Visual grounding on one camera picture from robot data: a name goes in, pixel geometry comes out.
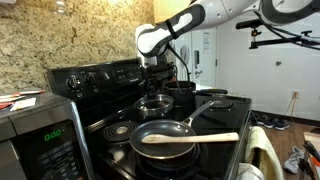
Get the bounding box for black electric stove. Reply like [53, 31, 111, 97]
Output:
[47, 58, 253, 180]

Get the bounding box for light wooden wall cabinet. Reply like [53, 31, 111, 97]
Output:
[153, 0, 198, 24]

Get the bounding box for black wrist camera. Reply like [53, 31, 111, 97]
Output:
[149, 63, 177, 72]

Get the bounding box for stainless steel microwave oven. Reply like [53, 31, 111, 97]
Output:
[0, 91, 96, 180]

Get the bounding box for white sneaker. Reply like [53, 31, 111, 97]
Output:
[283, 146, 306, 175]

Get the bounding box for black frying pan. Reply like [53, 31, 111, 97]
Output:
[129, 100, 214, 160]

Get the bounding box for dark shoe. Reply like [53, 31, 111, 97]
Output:
[274, 119, 290, 131]
[263, 117, 278, 130]
[253, 113, 268, 126]

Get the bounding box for orange power cord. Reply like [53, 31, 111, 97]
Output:
[285, 96, 298, 118]

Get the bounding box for grey wall phone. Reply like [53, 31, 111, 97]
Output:
[179, 44, 191, 67]

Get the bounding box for black pot with long handle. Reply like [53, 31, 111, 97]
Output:
[162, 80, 230, 107]

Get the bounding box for light wooden table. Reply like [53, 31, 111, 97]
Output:
[303, 131, 320, 180]

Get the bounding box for red flat item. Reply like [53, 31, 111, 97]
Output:
[0, 101, 14, 110]

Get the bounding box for white paper card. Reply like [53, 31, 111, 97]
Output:
[9, 96, 37, 112]

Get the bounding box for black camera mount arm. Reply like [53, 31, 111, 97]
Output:
[249, 28, 320, 50]

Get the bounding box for black door lock box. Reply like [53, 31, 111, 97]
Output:
[194, 49, 200, 69]

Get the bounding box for black stove knob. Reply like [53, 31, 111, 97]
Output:
[84, 71, 98, 86]
[66, 74, 80, 90]

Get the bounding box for glass lid with steel rim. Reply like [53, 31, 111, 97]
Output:
[133, 93, 175, 118]

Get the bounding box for wooden spatula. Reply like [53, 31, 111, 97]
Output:
[140, 131, 240, 145]

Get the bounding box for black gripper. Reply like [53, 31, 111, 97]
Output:
[142, 64, 177, 100]

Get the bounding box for black tool with red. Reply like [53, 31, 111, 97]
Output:
[303, 140, 320, 165]

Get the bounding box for white door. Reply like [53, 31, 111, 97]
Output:
[190, 26, 218, 88]

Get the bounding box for white door notice paper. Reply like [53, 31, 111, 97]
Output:
[202, 30, 211, 54]

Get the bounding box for black coil burner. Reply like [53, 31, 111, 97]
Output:
[102, 120, 138, 144]
[202, 98, 235, 112]

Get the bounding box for pale yellow towel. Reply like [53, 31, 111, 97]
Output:
[244, 125, 285, 180]

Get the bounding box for white paper strip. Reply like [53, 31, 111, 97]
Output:
[0, 94, 27, 103]

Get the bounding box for black stereo camera bar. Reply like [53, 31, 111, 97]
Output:
[235, 18, 265, 30]

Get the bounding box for white towel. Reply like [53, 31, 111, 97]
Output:
[236, 162, 265, 180]

